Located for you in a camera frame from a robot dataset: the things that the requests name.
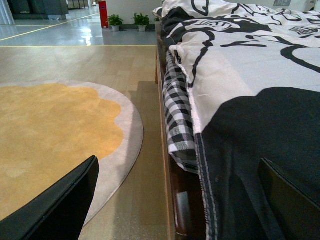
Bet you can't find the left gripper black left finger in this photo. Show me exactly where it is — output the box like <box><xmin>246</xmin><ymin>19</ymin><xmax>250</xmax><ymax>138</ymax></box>
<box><xmin>0</xmin><ymin>155</ymin><xmax>100</xmax><ymax>240</ymax></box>

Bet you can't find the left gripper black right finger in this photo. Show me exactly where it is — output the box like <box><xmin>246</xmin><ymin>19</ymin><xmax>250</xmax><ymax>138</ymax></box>
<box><xmin>258</xmin><ymin>159</ymin><xmax>320</xmax><ymax>240</ymax></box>

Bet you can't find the yellow and grey round rug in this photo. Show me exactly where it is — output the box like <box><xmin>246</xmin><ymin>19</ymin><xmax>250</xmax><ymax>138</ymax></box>
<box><xmin>0</xmin><ymin>81</ymin><xmax>144</xmax><ymax>221</ymax></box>

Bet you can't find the black and white duvet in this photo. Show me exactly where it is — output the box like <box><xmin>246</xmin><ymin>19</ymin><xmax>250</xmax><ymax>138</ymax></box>
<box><xmin>153</xmin><ymin>0</ymin><xmax>320</xmax><ymax>240</ymax></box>

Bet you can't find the black white checkered bed sheet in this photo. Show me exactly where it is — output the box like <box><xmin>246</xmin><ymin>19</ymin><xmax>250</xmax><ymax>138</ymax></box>
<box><xmin>162</xmin><ymin>51</ymin><xmax>198</xmax><ymax>174</ymax></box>

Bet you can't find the potted green plant left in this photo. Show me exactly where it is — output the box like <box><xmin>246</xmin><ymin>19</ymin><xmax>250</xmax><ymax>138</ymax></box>
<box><xmin>108</xmin><ymin>14</ymin><xmax>124</xmax><ymax>32</ymax></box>

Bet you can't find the potted green plant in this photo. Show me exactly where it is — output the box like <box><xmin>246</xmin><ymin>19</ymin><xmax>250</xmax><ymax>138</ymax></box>
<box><xmin>132</xmin><ymin>13</ymin><xmax>150</xmax><ymax>32</ymax></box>
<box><xmin>108</xmin><ymin>14</ymin><xmax>124</xmax><ymax>32</ymax></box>

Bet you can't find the potted green plant right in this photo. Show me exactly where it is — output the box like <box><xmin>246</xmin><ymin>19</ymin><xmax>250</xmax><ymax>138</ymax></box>
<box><xmin>132</xmin><ymin>13</ymin><xmax>150</xmax><ymax>32</ymax></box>

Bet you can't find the red fire extinguisher cabinet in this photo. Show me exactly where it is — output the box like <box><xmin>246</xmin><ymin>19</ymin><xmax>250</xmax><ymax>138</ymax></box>
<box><xmin>98</xmin><ymin>1</ymin><xmax>109</xmax><ymax>29</ymax></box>

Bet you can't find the wooden bed frame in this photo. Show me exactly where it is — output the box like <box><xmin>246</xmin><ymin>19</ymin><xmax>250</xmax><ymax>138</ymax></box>
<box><xmin>155</xmin><ymin>22</ymin><xmax>206</xmax><ymax>240</ymax></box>

